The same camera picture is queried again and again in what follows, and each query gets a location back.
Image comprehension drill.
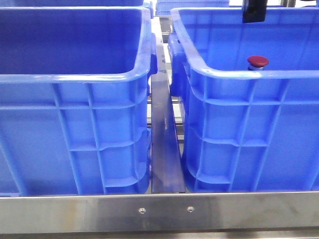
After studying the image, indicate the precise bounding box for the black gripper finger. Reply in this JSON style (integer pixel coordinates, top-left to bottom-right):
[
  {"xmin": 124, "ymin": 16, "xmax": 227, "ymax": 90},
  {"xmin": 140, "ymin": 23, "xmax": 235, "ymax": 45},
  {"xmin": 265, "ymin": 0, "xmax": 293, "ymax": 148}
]
[{"xmin": 242, "ymin": 0, "xmax": 266, "ymax": 23}]

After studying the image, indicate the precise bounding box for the red mushroom push button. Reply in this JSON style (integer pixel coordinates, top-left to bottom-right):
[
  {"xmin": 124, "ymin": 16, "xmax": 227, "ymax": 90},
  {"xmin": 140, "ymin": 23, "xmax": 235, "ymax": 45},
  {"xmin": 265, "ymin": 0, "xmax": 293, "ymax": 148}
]
[{"xmin": 247, "ymin": 55, "xmax": 269, "ymax": 71}]

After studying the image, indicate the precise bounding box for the blue target plastic bin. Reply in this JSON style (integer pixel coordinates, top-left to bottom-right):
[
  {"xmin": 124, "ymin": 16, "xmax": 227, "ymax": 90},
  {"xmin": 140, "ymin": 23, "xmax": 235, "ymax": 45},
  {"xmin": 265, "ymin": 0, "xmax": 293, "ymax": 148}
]
[{"xmin": 171, "ymin": 7, "xmax": 319, "ymax": 192}]

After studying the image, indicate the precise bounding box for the blue far tall crate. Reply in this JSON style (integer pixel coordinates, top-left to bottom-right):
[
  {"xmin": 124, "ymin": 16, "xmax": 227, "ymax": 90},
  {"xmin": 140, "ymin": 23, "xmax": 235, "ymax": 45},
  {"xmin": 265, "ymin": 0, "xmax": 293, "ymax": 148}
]
[{"xmin": 156, "ymin": 0, "xmax": 230, "ymax": 16}]

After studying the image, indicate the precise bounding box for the blue rear left bin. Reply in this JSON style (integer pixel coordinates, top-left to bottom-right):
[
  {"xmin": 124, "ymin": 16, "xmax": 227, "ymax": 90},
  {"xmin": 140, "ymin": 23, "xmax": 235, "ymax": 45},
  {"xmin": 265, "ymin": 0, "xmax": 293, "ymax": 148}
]
[{"xmin": 0, "ymin": 0, "xmax": 153, "ymax": 13}]

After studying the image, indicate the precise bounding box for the blue source plastic bin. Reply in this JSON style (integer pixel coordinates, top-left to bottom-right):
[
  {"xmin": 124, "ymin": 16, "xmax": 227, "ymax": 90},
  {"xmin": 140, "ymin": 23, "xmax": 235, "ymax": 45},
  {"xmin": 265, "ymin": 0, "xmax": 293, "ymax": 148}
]
[{"xmin": 0, "ymin": 6, "xmax": 157, "ymax": 197}]

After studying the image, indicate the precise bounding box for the metal flow rack frame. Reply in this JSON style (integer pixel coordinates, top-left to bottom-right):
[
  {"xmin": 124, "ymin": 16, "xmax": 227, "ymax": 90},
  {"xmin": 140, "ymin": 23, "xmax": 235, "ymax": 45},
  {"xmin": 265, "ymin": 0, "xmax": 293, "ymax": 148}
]
[{"xmin": 0, "ymin": 17, "xmax": 319, "ymax": 239}]

